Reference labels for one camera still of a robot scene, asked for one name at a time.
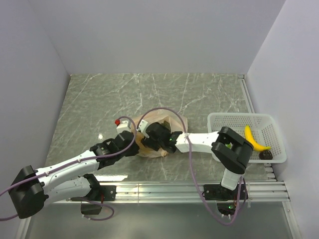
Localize orange translucent plastic bag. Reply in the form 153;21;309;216
136;109;184;158

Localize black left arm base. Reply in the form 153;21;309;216
70;185;117;221

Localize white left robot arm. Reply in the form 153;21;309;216
8;130;139;219

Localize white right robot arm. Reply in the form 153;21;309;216
138;120;253;199

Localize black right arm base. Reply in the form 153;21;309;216
202;182;248;218

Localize dark brown round fruit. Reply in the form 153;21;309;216
259;150;273;160

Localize yellow banana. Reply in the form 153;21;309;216
244;125;271;152

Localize white perforated plastic basket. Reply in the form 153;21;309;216
207;113;287;164

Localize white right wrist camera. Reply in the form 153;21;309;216
138;119;149;137

